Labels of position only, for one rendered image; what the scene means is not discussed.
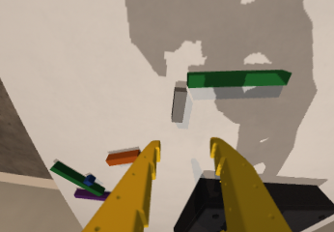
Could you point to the small blue block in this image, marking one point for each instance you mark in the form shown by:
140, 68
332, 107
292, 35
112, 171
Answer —
89, 180

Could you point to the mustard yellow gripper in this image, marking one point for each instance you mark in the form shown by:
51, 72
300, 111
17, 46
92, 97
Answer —
247, 203

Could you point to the orange-brown rod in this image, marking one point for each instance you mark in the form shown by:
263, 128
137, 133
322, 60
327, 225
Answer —
122, 157

